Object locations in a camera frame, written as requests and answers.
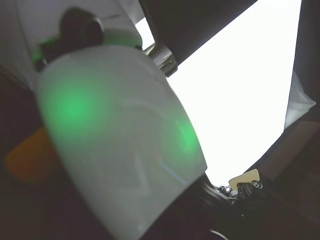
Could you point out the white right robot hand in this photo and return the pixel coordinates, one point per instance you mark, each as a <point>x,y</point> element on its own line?
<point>120,140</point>

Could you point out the black clamp with beige plate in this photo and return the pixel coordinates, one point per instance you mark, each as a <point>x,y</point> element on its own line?
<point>243,183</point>

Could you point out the grey white fabric sheet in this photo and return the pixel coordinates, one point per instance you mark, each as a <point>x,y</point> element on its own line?
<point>298,105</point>

